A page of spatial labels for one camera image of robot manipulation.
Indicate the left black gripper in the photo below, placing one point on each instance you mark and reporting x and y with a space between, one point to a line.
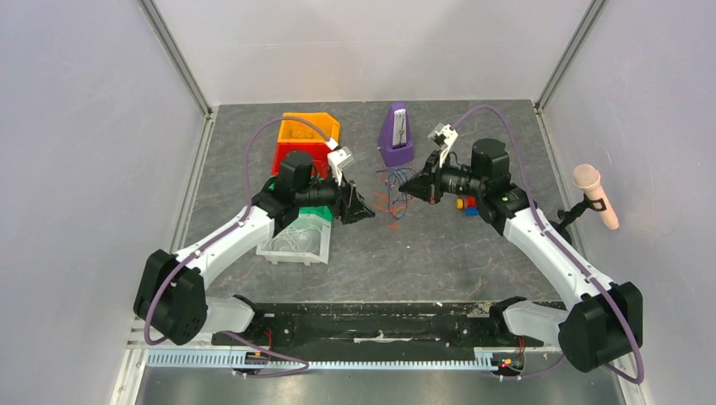
351 205

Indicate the purple metronome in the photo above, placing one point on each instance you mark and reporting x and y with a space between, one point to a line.
395 143

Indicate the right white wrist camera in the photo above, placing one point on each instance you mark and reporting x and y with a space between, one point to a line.
444 136

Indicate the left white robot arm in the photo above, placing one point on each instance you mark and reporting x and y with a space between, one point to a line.
171 297

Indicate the pink microphone on stand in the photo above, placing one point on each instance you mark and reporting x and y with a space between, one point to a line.
588 180

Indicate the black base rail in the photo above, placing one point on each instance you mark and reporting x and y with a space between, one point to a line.
380 331

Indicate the orange plastic bin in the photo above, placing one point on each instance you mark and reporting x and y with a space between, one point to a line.
291 131

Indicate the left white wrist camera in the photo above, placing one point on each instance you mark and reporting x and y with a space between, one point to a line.
339 158

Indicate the green plastic bin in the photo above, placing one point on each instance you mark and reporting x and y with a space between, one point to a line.
322 212

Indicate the toy brick stack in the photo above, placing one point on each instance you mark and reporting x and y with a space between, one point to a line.
468 205

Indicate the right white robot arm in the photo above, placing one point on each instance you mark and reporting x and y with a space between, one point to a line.
602 321

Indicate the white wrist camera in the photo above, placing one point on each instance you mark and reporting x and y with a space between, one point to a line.
339 158
444 136

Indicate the clear white plastic bin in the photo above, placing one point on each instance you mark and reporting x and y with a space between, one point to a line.
306 241

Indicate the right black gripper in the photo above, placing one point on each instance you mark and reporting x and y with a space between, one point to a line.
434 181

